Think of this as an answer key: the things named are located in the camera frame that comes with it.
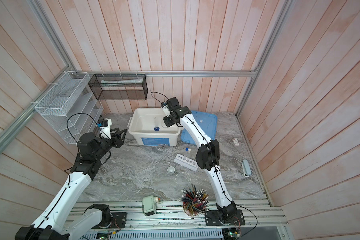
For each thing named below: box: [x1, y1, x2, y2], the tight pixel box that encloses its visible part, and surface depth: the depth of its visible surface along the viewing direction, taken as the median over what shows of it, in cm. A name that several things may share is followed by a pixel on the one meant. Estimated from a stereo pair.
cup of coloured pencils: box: [179, 183, 209, 217], surface depth 67 cm
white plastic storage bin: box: [127, 107, 181, 147], surface depth 100 cm
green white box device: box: [142, 195, 164, 217], surface depth 76 cm
